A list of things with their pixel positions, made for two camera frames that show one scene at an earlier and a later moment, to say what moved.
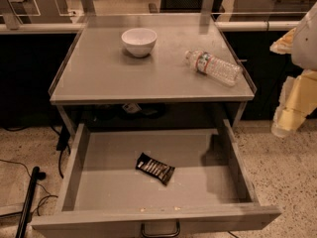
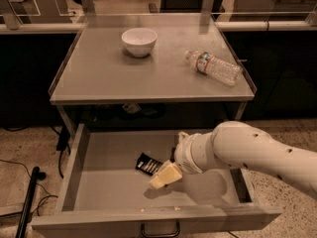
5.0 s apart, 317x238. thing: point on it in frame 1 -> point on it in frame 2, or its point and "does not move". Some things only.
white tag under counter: (131, 108) does not move
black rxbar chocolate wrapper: (155, 168) does not move
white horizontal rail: (220, 26) does not move
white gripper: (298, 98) -> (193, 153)
